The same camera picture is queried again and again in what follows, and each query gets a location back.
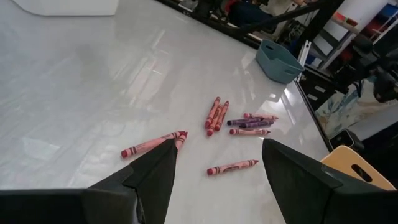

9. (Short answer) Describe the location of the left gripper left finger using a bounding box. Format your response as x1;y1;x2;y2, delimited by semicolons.
83;138;178;224

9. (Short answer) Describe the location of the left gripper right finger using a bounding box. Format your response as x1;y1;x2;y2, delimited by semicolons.
262;138;398;224

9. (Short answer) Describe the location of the pink crayon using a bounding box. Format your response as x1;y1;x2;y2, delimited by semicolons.
229;128;271;136
121;130;184;159
243;113;279;121
175;131;188;153
206;159;259;176

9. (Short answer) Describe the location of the red crayon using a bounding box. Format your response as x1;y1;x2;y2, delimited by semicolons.
206;104;224;137
204;96;221;129
214;100;230;132

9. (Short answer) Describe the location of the yellow plastic bin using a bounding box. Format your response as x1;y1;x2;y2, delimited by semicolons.
320;145;397;191

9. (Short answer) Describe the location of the purple crayon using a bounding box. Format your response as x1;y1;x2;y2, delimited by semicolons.
226;117;264;126
238;120;275;129

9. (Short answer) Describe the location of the paint-stained drop cloth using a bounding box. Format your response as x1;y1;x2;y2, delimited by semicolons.
313;74;398;141

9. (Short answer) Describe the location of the blue-grey plastic bin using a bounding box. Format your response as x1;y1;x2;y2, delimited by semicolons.
255;39;305;84

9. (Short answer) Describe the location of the white plastic bin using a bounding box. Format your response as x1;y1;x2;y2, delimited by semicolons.
11;0;120;16

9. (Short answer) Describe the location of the black table-level camera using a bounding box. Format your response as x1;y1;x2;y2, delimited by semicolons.
328;128;365;153

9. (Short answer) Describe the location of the black diagonal frame strut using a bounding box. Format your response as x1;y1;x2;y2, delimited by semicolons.
229;0;345;58

